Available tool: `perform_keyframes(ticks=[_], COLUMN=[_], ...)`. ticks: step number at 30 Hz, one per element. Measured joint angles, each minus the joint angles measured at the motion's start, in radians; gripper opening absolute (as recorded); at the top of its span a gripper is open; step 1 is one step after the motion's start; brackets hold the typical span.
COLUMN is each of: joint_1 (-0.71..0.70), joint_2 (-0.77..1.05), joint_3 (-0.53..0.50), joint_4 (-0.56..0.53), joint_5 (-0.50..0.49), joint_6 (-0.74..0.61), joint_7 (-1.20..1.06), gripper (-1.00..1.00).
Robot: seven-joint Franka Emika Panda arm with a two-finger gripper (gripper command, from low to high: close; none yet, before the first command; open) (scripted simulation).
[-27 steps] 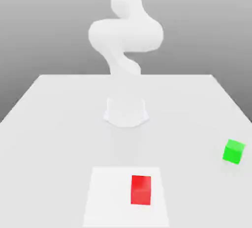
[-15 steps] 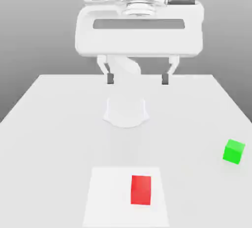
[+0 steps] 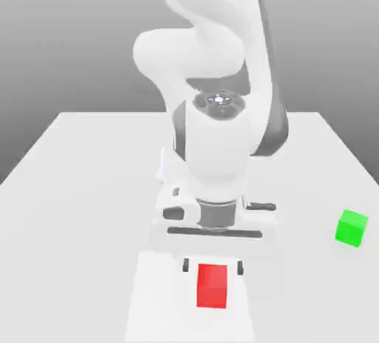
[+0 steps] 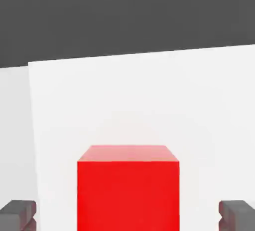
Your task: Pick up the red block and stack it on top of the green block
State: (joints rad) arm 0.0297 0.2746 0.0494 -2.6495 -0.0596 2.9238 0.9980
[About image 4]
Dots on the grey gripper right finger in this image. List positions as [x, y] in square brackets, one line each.
[239, 216]

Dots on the small red cube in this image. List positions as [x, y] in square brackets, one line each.
[128, 195]

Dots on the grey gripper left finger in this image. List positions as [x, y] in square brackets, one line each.
[16, 215]

